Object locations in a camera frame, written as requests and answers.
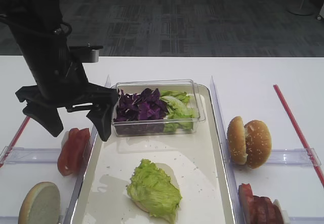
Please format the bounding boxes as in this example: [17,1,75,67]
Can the purple cabbage leaves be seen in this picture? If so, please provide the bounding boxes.
[113,88,168,122]

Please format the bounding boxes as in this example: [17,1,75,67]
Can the bun half right rack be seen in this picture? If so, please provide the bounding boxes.
[227,116,248,165]

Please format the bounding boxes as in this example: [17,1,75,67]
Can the green lettuce leaf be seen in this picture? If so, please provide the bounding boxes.
[126,158,183,221]

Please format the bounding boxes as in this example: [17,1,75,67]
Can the lower right clear rail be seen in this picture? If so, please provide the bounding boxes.
[282,210,323,224]

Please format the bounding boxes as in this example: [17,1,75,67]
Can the clear rail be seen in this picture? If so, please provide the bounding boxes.
[282,210,323,224]
[265,148,321,167]
[1,146,61,164]

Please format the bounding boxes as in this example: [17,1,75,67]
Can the right clear long divider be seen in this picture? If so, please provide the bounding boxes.
[210,77,245,223]

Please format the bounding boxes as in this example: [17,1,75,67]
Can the right red strip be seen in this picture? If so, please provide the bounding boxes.
[273,84,323,186]

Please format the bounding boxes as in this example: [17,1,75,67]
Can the bun half rack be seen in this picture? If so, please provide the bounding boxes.
[18,182,61,224]
[227,116,248,165]

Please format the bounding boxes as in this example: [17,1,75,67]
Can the bottom bun on tray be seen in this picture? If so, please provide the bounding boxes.
[134,161,181,223]

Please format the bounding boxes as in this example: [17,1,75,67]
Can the left red strip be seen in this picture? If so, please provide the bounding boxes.
[0,116,30,167]

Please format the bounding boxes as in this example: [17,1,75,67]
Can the bun half left rack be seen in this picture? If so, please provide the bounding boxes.
[18,182,61,224]

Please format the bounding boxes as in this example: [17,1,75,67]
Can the clear plastic salad container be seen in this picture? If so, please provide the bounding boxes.
[112,79,206,136]

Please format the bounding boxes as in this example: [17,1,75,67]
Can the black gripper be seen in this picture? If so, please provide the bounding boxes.
[9,25,113,142]

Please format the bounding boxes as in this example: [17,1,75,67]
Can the remaining tomato slice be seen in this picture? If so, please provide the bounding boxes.
[57,128,79,176]

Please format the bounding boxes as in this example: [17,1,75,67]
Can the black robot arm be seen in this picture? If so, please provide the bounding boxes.
[1,0,118,141]

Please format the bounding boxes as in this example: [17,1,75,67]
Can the white metal tray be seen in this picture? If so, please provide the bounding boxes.
[66,84,234,223]

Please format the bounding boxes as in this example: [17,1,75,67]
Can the upper left clear rail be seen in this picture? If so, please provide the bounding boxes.
[1,146,61,164]

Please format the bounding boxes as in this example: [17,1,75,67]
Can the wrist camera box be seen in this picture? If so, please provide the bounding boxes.
[69,44,103,63]

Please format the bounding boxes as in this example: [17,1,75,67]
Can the white pusher block patties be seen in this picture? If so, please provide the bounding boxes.
[273,199,291,224]

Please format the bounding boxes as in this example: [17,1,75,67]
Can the green lettuce in container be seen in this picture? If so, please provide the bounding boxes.
[160,91,196,133]

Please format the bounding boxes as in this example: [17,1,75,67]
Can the red strip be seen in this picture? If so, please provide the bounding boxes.
[273,84,323,186]
[0,116,30,167]

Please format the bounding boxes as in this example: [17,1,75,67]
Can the upper right clear rail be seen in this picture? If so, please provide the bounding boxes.
[265,148,321,167]

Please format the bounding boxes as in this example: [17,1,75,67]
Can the white pusher block tomato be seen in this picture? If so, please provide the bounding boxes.
[61,131,69,148]

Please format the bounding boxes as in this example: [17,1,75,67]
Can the sesame bun top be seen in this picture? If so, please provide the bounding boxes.
[245,120,272,168]

